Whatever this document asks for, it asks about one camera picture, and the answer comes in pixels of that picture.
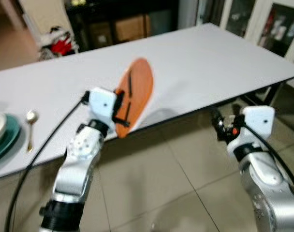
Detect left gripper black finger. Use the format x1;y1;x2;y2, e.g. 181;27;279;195
112;70;134;128

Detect orange plate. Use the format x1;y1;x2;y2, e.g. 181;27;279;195
113;57;154;139

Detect brown cardboard box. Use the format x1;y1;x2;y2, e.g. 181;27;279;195
89;20;114;45
114;15;150;43

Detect black table leg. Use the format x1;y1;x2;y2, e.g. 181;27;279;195
234;82;288;114

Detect red toy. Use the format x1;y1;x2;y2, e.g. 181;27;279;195
50;38;74;56

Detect black cabinet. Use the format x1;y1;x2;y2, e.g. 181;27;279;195
65;0;196;51

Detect gold spoon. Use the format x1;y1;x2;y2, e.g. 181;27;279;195
25;110;39;153

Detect white stand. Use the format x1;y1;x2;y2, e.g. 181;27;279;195
38;27;80;61

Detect white glass door cabinet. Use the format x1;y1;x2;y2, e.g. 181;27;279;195
220;0;294;61

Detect teal ceramic plate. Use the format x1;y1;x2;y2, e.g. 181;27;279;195
0;114;22;165

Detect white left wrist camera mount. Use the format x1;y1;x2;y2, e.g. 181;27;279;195
87;87;119;129

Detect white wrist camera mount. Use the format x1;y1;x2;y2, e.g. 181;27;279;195
232;105;276;148
87;87;119;129

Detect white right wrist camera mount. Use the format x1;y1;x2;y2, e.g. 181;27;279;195
232;105;276;148

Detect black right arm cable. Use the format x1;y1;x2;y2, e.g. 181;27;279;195
241;125;294;201

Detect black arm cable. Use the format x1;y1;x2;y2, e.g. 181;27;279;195
4;94;90;232
241;125;294;201

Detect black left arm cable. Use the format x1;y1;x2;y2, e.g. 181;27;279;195
4;94;90;232

